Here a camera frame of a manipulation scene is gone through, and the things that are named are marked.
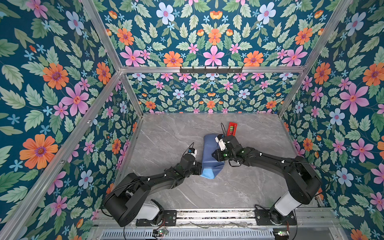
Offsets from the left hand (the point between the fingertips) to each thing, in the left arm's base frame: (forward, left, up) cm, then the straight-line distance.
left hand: (204, 162), depth 86 cm
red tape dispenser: (+24, -21, 0) cm, 32 cm away
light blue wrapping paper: (-1, -4, -4) cm, 6 cm away
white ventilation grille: (-33, +9, -7) cm, 35 cm away
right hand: (+5, -6, +2) cm, 8 cm away
